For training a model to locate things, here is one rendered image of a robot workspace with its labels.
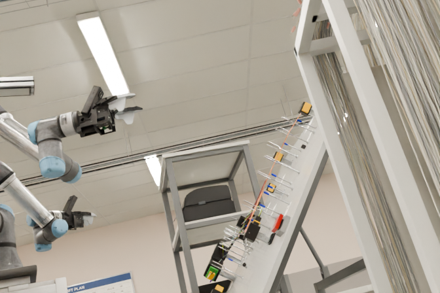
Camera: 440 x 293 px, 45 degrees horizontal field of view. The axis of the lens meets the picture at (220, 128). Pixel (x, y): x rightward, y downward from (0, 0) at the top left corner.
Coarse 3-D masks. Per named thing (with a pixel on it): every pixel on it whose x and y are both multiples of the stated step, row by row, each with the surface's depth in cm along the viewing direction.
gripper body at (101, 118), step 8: (96, 104) 170; (80, 112) 174; (96, 112) 169; (104, 112) 169; (112, 112) 174; (80, 120) 171; (88, 120) 170; (96, 120) 167; (104, 120) 168; (112, 120) 172; (80, 128) 169; (88, 128) 170; (96, 128) 169; (104, 128) 171; (112, 128) 173
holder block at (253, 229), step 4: (252, 224) 189; (248, 228) 188; (252, 228) 189; (256, 228) 189; (260, 228) 189; (248, 232) 188; (252, 232) 188; (256, 232) 188; (244, 236) 187; (248, 236) 188; (252, 236) 188; (256, 236) 188; (248, 240) 190; (252, 240) 187
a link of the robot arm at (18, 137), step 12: (0, 108) 189; (0, 120) 186; (12, 120) 188; (0, 132) 186; (12, 132) 184; (24, 132) 184; (12, 144) 185; (24, 144) 182; (36, 156) 180; (72, 168) 176; (72, 180) 180
